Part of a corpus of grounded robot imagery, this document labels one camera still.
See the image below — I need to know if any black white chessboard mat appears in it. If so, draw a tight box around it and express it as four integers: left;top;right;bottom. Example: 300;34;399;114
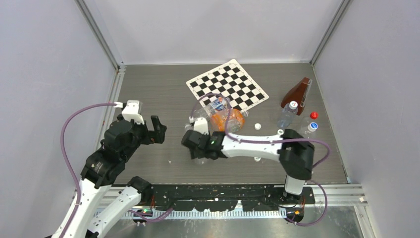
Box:
186;59;269;112

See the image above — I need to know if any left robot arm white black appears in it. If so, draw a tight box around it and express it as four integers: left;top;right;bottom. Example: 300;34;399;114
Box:
52;115;167;238

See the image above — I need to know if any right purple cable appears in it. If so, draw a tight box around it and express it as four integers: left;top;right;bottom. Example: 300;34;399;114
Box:
190;93;331;227

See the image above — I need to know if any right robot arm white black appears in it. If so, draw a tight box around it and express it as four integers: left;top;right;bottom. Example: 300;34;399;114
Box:
181;129;315;204

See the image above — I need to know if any purple cable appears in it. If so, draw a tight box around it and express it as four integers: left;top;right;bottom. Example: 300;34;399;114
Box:
190;93;331;227
59;102;124;238

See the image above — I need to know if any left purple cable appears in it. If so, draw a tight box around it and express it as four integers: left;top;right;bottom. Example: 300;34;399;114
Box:
59;102;124;238

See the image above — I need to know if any clear plastic bottle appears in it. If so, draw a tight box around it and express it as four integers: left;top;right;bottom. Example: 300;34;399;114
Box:
193;158;209;165

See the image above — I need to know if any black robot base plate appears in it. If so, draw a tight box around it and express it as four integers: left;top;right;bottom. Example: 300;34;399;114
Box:
141;184;315;212

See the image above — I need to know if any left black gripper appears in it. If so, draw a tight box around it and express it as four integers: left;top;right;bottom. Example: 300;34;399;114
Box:
122;114;166;161

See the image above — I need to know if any clear bottle blue label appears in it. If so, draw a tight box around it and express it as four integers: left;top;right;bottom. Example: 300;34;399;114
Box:
191;97;230;121

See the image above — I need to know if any orange crushed plastic bottle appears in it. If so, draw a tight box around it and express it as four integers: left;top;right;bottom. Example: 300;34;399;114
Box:
210;108;248;133

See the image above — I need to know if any upright bottle white red cap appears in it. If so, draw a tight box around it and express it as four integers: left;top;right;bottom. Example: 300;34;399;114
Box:
277;101;298;129

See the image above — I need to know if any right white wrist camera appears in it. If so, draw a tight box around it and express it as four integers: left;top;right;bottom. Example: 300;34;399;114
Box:
193;117;209;135

